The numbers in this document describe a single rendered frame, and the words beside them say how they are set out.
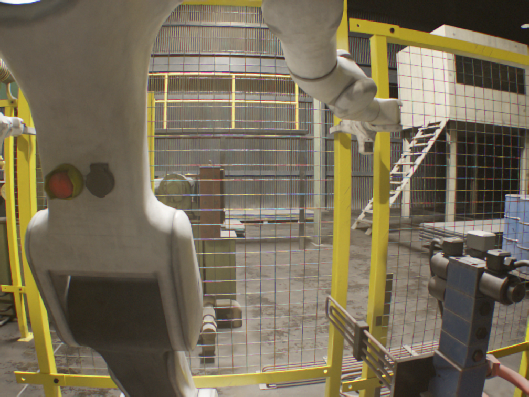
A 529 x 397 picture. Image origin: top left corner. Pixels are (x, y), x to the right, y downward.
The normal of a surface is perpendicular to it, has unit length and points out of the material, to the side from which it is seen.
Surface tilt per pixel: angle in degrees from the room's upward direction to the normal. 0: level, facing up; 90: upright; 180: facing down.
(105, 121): 132
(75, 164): 106
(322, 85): 151
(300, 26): 171
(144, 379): 125
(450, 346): 90
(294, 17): 160
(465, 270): 90
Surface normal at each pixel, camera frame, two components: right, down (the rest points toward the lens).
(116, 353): 0.07, 0.63
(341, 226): 0.15, 0.07
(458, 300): -0.99, 0.01
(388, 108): 0.65, 0.07
